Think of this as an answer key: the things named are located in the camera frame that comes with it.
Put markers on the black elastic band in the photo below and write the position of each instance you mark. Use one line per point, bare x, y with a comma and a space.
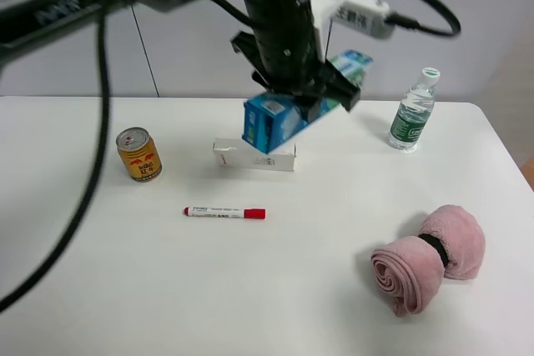
437, 245

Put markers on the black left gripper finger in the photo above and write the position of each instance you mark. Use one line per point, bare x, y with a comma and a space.
330, 83

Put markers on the clear water bottle green label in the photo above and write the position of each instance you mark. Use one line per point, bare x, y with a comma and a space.
414, 111

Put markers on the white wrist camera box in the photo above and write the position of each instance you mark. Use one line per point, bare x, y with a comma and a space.
363, 16

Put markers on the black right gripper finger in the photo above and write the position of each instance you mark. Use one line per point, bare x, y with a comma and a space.
309, 107

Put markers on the yellow Red Bull can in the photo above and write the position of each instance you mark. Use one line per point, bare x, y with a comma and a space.
137, 150

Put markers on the rolled pink towel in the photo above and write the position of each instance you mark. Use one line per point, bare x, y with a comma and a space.
410, 271

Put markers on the white cardboard box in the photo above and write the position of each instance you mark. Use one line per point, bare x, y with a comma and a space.
236, 153

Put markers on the blue Darlie toothpaste box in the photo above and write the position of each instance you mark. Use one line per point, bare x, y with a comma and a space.
271, 120

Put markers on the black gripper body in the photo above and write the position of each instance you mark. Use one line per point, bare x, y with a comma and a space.
282, 47

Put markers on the red whiteboard marker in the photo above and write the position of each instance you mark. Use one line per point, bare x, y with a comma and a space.
239, 213

